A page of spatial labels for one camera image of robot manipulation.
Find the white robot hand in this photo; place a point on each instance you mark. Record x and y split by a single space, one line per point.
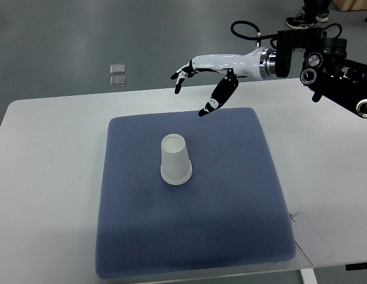
259 64

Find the white paper cup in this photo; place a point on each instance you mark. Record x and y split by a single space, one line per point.
176 173
173 149

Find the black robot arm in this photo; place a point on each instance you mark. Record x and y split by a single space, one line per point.
326 71

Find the metal floor plate upper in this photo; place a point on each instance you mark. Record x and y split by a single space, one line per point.
118 68

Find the white paper cup on cushion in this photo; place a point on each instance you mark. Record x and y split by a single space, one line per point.
176 173

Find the black sneaker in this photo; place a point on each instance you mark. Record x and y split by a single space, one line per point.
322 16
300 22

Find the blue textured cushion mat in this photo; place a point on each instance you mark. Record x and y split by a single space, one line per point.
231 211

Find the wooden box corner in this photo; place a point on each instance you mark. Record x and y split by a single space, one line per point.
351 5

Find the white paper tag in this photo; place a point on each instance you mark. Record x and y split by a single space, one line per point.
309 241

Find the white table leg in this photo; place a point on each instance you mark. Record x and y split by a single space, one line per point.
308 276

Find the black table control panel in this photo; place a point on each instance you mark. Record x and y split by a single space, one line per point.
356 266

